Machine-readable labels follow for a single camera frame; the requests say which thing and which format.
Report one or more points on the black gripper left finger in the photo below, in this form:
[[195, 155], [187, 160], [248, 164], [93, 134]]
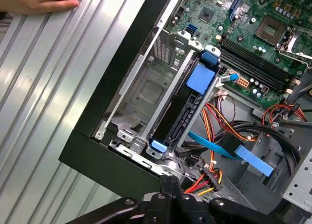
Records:
[[158, 209]]

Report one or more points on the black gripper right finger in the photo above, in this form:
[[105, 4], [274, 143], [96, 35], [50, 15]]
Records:
[[190, 209]]

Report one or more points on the hard disk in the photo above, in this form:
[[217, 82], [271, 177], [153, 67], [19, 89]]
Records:
[[201, 80]]

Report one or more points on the grey metal disk bay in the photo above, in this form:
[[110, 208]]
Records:
[[169, 95]]

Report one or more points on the person bare hand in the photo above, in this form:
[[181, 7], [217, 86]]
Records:
[[36, 2]]

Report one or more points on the grey metal drive cage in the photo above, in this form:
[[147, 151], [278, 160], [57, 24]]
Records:
[[299, 185]]

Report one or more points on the beige board connector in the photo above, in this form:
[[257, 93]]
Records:
[[241, 82]]

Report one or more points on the black RAM slot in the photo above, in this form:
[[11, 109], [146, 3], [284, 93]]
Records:
[[243, 62], [243, 55], [243, 68], [243, 49]]

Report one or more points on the black PC case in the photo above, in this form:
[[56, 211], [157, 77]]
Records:
[[122, 63]]

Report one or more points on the blue board data port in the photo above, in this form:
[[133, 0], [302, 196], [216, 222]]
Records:
[[191, 29]]

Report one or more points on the green motherboard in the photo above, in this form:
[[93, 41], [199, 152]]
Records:
[[246, 26]]

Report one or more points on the black chipset chip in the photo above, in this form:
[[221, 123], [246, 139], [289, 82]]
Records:
[[207, 14]]

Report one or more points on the metal socket cover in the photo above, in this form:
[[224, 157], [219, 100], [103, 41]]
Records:
[[289, 40]]

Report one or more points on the CPU socket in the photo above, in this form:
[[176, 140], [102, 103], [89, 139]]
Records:
[[269, 26]]

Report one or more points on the blue expansion slot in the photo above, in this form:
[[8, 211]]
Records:
[[236, 1]]

